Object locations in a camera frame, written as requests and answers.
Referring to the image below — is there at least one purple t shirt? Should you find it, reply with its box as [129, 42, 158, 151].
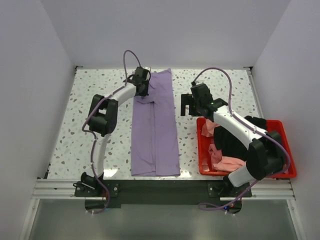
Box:
[131, 68, 180, 177]

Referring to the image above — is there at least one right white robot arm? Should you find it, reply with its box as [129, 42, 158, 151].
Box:
[180, 83, 291, 197]

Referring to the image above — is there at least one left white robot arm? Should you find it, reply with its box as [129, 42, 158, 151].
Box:
[81, 66, 151, 196]

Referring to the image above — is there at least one black t shirt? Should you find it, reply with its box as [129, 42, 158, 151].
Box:
[212, 115, 286, 174]

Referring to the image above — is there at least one pink t shirt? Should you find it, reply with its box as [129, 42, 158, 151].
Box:
[196, 117, 246, 176]

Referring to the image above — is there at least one red plastic bin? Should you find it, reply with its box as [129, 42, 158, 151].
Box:
[195, 117, 297, 179]

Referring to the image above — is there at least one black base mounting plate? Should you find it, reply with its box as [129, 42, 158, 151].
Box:
[73, 180, 250, 210]

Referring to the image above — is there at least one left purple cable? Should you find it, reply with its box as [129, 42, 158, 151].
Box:
[81, 49, 145, 215]

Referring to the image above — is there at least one purple cable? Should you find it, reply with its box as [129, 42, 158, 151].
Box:
[81, 49, 145, 215]
[191, 66, 291, 212]

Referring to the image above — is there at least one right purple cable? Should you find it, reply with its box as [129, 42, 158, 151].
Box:
[191, 66, 291, 212]

